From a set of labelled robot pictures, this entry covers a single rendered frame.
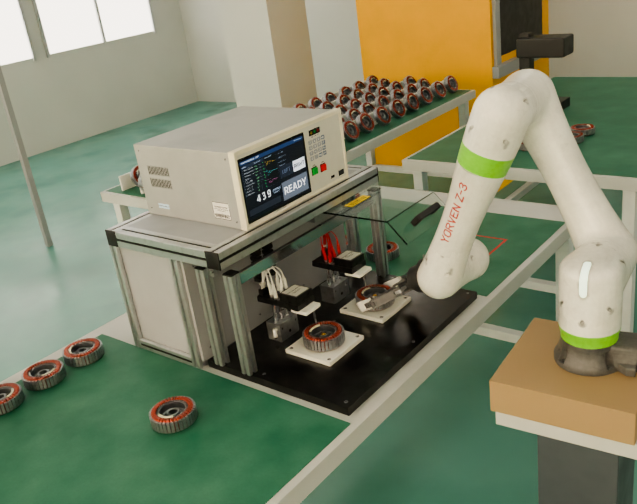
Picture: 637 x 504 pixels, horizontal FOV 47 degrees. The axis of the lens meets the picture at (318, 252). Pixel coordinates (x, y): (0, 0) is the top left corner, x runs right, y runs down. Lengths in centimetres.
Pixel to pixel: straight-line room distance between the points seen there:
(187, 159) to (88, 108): 721
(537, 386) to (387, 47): 437
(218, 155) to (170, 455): 72
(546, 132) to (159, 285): 105
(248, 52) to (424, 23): 140
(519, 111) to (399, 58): 421
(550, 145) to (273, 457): 91
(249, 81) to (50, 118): 338
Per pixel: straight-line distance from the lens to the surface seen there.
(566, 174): 172
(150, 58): 966
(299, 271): 222
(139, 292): 209
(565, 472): 185
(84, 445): 186
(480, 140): 156
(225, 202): 187
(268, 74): 588
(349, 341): 195
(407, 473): 272
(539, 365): 173
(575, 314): 164
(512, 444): 283
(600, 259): 163
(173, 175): 199
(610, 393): 165
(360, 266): 211
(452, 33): 546
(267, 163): 187
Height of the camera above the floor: 176
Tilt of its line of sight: 23 degrees down
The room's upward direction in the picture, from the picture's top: 8 degrees counter-clockwise
